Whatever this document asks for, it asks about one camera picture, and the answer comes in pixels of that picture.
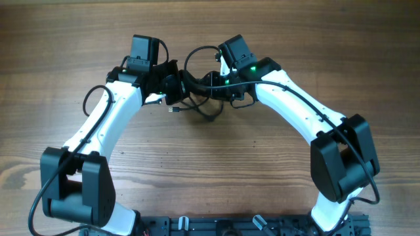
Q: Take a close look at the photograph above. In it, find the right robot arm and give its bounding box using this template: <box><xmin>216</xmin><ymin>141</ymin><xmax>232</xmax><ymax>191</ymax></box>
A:
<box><xmin>199</xmin><ymin>35</ymin><xmax>380</xmax><ymax>235</ymax></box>

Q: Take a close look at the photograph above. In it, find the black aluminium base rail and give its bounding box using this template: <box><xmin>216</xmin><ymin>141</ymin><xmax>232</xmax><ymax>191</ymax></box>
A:
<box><xmin>78</xmin><ymin>213</ymin><xmax>371</xmax><ymax>236</ymax></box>

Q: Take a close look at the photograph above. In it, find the black USB cable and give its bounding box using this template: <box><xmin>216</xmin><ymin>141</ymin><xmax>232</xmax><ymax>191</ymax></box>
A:
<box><xmin>167</xmin><ymin>70</ymin><xmax>227</xmax><ymax>123</ymax></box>

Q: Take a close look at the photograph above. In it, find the right camera black cable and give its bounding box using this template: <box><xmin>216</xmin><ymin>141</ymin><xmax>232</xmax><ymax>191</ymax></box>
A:
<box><xmin>183</xmin><ymin>45</ymin><xmax>381</xmax><ymax>235</ymax></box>

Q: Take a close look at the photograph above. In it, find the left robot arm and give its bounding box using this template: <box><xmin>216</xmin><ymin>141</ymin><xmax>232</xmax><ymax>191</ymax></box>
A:
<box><xmin>28</xmin><ymin>35</ymin><xmax>178</xmax><ymax>235</ymax></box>

